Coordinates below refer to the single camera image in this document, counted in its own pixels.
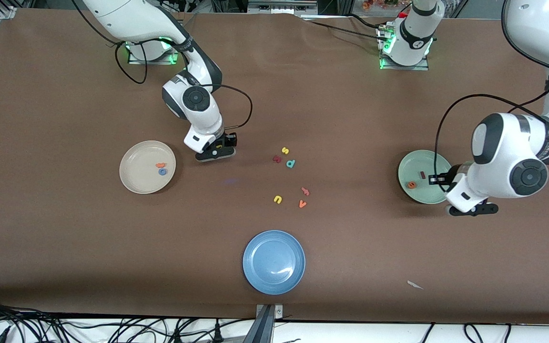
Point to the orange flower bunch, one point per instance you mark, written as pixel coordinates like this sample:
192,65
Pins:
379,4

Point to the grey metal bracket post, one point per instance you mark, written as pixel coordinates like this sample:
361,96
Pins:
262,328

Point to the small white paper scrap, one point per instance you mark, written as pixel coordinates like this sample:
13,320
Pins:
415,285

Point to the silver metal frame bar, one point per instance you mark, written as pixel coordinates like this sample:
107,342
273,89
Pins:
279,5

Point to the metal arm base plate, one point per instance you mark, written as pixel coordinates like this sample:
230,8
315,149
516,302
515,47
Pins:
153,61
405,67

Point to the green round plate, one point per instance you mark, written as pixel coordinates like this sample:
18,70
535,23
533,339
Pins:
412,164

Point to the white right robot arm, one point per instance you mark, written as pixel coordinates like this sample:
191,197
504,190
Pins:
203,124

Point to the teal letter p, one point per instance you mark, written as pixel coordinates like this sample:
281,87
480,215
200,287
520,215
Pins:
293,162

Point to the blue round plate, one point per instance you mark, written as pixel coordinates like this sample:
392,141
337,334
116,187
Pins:
274,262

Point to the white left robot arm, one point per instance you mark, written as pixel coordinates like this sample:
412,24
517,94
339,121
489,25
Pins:
498,162

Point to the pink letter f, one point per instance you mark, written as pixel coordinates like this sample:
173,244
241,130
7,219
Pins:
305,191

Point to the beige round plate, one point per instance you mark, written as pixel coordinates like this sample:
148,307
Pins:
136,162

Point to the brown table cover sheet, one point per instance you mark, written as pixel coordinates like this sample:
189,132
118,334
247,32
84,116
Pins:
88,228

